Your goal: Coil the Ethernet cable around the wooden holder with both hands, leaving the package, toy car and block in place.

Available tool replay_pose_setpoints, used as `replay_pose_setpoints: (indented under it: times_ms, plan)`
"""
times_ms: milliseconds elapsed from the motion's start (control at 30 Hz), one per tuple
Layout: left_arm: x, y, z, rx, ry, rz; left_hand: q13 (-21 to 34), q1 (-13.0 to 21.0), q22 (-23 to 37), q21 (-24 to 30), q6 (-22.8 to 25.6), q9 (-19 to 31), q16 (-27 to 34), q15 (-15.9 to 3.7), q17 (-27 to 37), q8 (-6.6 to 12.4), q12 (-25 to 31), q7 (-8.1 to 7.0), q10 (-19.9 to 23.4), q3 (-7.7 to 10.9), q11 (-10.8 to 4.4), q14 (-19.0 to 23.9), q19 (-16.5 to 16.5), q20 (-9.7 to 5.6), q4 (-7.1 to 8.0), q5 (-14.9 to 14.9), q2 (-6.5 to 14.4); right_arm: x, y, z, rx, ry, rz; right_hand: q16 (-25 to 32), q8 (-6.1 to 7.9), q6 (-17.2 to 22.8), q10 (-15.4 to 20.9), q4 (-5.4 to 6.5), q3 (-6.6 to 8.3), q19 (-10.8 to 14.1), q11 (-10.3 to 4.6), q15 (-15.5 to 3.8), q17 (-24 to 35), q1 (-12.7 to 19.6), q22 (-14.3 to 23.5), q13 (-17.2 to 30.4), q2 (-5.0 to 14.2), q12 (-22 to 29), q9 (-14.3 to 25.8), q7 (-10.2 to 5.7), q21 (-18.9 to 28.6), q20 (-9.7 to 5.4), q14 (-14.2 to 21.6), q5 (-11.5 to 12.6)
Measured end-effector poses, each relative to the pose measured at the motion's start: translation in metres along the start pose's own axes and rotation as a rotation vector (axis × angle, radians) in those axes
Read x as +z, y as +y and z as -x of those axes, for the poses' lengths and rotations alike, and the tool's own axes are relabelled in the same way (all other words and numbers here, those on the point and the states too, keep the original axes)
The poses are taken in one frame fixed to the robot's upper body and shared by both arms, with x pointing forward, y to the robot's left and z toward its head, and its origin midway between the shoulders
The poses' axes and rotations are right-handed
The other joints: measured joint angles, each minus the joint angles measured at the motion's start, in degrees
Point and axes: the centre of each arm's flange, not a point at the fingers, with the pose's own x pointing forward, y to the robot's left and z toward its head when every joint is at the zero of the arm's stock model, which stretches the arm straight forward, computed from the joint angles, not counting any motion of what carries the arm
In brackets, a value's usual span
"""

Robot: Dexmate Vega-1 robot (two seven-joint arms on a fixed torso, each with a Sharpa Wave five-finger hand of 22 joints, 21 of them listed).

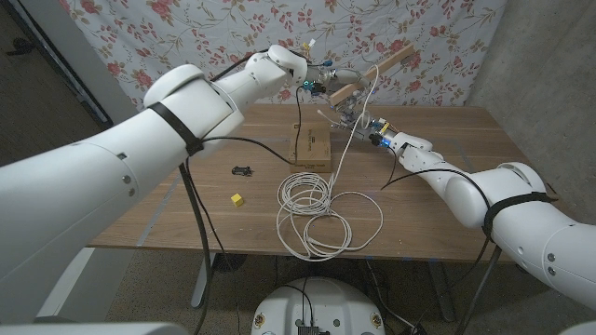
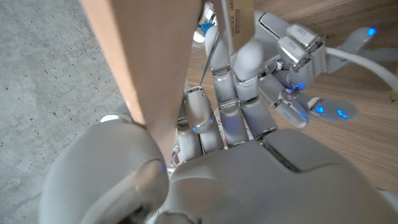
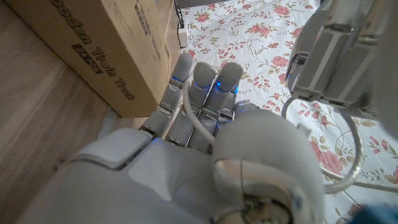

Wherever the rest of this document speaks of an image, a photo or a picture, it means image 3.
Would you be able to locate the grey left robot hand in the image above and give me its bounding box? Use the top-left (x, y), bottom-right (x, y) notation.
top-left (285, 0), bottom-right (398, 138)

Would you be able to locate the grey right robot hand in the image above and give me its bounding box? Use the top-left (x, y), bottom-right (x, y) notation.
top-left (15, 52), bottom-right (326, 224)

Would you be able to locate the white Ethernet cable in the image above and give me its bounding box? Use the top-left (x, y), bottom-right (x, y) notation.
top-left (182, 74), bottom-right (398, 195)

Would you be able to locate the brown cardboard package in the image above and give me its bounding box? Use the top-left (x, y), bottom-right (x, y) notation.
top-left (6, 0), bottom-right (182, 118)

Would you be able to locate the floral backdrop cloth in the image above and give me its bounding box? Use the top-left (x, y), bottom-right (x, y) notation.
top-left (180, 0), bottom-right (398, 224)

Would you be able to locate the white power strip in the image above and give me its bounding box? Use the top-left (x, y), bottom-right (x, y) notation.
top-left (177, 18), bottom-right (191, 48)

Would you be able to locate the black power strip cord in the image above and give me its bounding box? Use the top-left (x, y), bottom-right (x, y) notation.
top-left (174, 0), bottom-right (186, 29)

